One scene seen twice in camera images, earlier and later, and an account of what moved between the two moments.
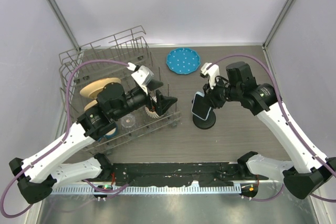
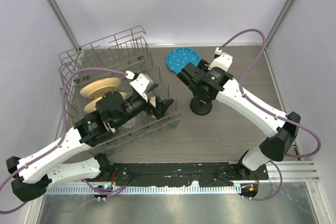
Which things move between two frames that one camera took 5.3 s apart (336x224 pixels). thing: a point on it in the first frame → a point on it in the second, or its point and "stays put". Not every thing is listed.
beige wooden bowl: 92,89 stays put
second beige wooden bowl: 92,104 stays put
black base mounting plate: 180,173 stays put
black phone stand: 204,125 → 201,104
